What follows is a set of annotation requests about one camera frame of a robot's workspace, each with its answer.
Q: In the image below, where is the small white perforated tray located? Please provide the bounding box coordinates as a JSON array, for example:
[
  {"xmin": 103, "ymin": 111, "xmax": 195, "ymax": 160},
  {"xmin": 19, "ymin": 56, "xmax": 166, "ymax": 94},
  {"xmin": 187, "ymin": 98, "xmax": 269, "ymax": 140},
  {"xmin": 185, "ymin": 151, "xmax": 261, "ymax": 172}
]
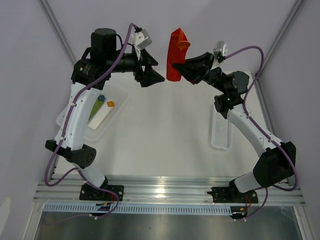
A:
[{"xmin": 211, "ymin": 106, "xmax": 232, "ymax": 151}]

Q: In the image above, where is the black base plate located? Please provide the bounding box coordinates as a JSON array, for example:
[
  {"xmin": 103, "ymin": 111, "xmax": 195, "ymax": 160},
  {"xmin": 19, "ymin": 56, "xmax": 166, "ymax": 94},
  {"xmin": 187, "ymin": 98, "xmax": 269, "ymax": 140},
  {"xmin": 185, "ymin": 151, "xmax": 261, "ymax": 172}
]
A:
[
  {"xmin": 207, "ymin": 187, "xmax": 259, "ymax": 204},
  {"xmin": 79, "ymin": 184, "xmax": 125, "ymax": 202}
]

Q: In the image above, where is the red paper napkin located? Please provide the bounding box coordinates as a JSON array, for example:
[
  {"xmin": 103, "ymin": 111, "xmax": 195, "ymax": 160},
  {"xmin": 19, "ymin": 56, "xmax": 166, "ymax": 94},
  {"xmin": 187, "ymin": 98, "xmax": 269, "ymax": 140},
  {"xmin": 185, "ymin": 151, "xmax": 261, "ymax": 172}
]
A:
[{"xmin": 166, "ymin": 28, "xmax": 189, "ymax": 82}]

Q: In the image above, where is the orange plastic spoon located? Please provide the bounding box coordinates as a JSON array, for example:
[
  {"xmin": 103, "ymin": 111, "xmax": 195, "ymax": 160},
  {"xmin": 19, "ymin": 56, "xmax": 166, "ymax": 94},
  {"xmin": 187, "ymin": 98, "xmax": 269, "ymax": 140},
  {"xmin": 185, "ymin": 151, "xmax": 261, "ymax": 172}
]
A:
[{"xmin": 176, "ymin": 40, "xmax": 191, "ymax": 51}]

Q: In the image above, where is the aluminium frame post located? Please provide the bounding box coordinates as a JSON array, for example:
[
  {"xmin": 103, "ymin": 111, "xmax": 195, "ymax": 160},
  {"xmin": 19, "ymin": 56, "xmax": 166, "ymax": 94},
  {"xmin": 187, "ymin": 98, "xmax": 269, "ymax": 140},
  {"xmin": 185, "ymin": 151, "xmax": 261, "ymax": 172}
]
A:
[
  {"xmin": 37, "ymin": 0, "xmax": 77, "ymax": 70},
  {"xmin": 257, "ymin": 0, "xmax": 307, "ymax": 77}
]

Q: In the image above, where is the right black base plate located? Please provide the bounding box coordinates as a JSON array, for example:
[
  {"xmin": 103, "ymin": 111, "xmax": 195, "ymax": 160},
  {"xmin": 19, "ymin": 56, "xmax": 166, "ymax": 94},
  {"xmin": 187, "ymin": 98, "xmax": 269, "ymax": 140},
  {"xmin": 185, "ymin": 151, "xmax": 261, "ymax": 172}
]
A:
[{"xmin": 207, "ymin": 187, "xmax": 259, "ymax": 204}]

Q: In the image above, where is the right aluminium frame post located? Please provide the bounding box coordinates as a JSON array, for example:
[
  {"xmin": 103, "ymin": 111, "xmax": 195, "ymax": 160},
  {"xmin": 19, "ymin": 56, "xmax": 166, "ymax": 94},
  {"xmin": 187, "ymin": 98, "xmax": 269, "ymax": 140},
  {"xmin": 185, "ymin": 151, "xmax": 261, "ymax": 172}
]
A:
[{"xmin": 257, "ymin": 0, "xmax": 307, "ymax": 77}]

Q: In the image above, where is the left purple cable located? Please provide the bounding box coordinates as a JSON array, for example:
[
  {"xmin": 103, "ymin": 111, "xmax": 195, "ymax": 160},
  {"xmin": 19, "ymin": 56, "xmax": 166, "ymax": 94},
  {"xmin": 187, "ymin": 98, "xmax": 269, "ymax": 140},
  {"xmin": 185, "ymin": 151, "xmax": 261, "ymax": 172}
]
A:
[{"xmin": 44, "ymin": 22, "xmax": 141, "ymax": 223}]

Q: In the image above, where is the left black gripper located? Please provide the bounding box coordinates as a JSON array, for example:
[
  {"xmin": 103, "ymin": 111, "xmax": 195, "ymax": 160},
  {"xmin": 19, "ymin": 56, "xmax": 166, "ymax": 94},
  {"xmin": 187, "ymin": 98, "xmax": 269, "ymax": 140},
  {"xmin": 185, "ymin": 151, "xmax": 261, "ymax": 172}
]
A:
[{"xmin": 106, "ymin": 45, "xmax": 165, "ymax": 87}]

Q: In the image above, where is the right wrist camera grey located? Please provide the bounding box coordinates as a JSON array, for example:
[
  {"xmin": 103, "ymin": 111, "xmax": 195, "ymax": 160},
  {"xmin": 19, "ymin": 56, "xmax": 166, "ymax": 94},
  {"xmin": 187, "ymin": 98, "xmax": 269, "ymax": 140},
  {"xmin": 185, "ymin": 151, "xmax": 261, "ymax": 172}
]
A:
[{"xmin": 213, "ymin": 41, "xmax": 228, "ymax": 59}]

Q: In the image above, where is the white slotted cable duct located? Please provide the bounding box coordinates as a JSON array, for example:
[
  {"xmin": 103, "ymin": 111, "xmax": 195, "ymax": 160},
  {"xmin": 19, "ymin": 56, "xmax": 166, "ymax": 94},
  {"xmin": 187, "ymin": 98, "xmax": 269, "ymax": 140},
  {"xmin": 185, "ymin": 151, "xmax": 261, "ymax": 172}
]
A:
[{"xmin": 43, "ymin": 202, "xmax": 233, "ymax": 216}]

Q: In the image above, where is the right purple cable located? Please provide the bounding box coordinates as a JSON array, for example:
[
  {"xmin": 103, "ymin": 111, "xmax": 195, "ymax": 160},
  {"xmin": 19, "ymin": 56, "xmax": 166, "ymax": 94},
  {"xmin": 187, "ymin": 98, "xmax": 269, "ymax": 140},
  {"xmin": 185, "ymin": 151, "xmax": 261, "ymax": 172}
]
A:
[{"xmin": 224, "ymin": 45, "xmax": 299, "ymax": 222}]

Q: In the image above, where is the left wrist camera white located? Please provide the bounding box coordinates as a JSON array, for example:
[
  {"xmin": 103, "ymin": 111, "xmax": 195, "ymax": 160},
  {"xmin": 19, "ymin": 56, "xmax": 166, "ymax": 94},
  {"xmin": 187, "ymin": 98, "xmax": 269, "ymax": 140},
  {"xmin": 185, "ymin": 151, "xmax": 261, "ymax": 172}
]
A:
[{"xmin": 131, "ymin": 29, "xmax": 152, "ymax": 60}]

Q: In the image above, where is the green rolled napkin bundle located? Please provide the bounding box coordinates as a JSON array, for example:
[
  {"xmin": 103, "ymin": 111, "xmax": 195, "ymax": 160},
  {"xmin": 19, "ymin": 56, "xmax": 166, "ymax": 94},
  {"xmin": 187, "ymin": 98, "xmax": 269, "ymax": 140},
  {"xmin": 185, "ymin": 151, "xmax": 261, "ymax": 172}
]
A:
[{"xmin": 89, "ymin": 94, "xmax": 106, "ymax": 120}]

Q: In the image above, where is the aluminium mounting rail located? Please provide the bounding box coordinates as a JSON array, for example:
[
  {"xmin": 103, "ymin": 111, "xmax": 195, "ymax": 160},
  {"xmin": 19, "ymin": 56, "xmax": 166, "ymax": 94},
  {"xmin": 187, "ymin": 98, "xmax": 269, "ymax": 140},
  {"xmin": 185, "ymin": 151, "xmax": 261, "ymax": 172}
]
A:
[{"xmin": 33, "ymin": 174, "xmax": 306, "ymax": 207}]

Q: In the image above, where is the purple cable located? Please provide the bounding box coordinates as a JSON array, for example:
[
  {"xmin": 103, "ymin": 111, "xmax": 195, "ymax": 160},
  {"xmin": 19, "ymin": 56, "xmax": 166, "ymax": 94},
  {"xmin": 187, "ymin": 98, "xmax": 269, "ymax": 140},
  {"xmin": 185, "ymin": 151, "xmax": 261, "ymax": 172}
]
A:
[
  {"xmin": 224, "ymin": 45, "xmax": 299, "ymax": 222},
  {"xmin": 44, "ymin": 22, "xmax": 141, "ymax": 223}
]

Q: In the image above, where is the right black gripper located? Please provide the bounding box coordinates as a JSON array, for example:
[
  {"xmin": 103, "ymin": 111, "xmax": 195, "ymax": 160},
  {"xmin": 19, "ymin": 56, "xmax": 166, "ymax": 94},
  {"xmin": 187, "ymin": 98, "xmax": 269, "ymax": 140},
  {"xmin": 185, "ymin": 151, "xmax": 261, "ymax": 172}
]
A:
[{"xmin": 171, "ymin": 52, "xmax": 228, "ymax": 95}]

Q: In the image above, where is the left aluminium frame post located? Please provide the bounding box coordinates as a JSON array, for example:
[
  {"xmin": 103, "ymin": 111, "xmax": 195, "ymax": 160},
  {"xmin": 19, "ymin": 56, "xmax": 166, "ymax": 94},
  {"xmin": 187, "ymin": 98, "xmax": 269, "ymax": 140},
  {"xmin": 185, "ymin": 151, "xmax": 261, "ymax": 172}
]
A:
[{"xmin": 37, "ymin": 0, "xmax": 77, "ymax": 70}]

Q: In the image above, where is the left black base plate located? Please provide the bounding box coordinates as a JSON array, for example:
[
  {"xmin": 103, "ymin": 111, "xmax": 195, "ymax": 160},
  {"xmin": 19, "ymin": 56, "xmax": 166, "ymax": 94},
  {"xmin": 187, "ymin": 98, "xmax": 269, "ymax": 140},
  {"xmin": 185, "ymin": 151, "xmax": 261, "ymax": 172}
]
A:
[{"xmin": 79, "ymin": 184, "xmax": 125, "ymax": 202}]

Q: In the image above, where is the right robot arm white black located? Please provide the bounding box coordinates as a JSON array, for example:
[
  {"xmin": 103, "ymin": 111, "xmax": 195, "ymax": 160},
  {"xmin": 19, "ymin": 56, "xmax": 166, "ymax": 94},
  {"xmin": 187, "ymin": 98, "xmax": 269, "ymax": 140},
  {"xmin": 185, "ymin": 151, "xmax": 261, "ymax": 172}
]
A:
[{"xmin": 171, "ymin": 52, "xmax": 296, "ymax": 202}]

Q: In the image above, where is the large white plastic basket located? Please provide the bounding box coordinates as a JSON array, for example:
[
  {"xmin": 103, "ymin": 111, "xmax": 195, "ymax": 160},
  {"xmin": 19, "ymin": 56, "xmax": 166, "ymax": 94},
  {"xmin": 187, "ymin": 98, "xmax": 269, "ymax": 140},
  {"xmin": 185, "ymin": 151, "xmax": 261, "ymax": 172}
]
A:
[{"xmin": 54, "ymin": 83, "xmax": 129, "ymax": 147}]

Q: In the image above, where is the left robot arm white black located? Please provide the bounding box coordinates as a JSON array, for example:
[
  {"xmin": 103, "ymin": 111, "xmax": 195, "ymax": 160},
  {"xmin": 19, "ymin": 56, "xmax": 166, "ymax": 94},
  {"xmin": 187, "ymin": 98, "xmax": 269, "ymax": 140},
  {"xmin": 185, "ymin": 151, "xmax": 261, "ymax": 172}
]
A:
[{"xmin": 45, "ymin": 23, "xmax": 165, "ymax": 201}]

